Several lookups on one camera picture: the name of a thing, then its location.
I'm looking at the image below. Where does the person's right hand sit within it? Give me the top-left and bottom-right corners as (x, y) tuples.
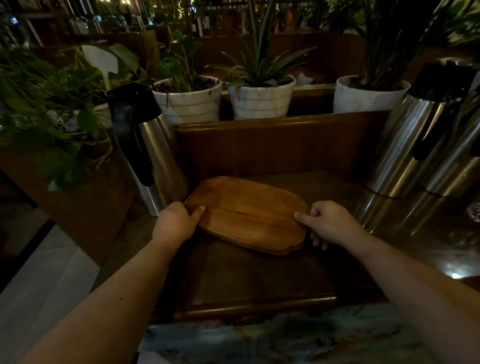
(294, 200), (362, 251)

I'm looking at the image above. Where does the person's left hand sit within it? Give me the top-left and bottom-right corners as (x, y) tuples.
(151, 201), (206, 248)

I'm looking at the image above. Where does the wooden serving board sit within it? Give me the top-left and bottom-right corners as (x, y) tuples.
(184, 176), (311, 256)

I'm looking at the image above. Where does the person's right forearm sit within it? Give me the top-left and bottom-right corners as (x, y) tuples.
(343, 227), (480, 364)

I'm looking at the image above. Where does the person's left forearm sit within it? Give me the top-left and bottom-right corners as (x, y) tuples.
(17, 236), (177, 364)

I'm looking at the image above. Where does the dark wooden tray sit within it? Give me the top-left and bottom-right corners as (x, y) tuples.
(152, 170), (389, 324)

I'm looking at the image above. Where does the wooden partition ledge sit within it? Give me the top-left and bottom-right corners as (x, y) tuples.
(172, 84), (391, 180)

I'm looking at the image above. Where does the steel thermos jug black lid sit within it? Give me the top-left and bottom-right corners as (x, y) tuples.
(425, 80), (480, 198)
(364, 60), (477, 198)
(105, 82), (189, 217)

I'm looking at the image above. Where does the white striped plant pot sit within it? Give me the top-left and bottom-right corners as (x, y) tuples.
(151, 75), (223, 125)
(227, 75), (296, 121)

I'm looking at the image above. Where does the white marbled plant pot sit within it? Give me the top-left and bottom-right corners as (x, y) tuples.
(333, 75), (411, 114)

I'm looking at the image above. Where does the small green leafy plant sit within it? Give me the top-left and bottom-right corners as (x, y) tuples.
(157, 30), (211, 94)

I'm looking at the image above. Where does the spiky green plant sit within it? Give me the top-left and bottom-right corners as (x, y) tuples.
(205, 0), (316, 88)

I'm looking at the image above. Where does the white plastic plant tag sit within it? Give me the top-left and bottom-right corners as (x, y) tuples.
(81, 45), (119, 91)

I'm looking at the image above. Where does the trailing green leafy plant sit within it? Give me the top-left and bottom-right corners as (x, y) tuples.
(0, 42), (151, 191)

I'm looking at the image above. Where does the tall dark green plant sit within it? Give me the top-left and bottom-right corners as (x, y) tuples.
(337, 0), (480, 91)

